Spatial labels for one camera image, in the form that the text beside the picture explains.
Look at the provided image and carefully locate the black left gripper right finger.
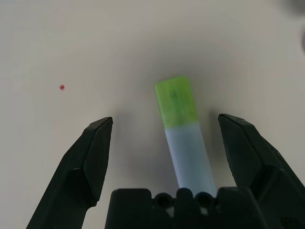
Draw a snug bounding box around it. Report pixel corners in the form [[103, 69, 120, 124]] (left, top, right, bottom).
[[218, 114, 305, 229]]

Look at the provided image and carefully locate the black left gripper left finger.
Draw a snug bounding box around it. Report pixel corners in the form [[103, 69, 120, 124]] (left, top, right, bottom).
[[26, 116, 113, 229]]

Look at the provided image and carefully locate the green capped pale highlighter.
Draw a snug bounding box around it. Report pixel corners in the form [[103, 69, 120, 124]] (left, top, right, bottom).
[[153, 76, 218, 198]]

